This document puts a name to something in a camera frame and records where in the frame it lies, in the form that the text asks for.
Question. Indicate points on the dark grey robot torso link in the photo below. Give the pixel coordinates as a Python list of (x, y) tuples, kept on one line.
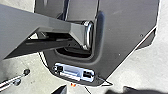
[(33, 26)]

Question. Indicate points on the small orange tab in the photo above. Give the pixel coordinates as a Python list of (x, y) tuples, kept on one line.
[(74, 85)]

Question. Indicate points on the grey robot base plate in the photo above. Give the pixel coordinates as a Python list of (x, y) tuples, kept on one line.
[(126, 26)]

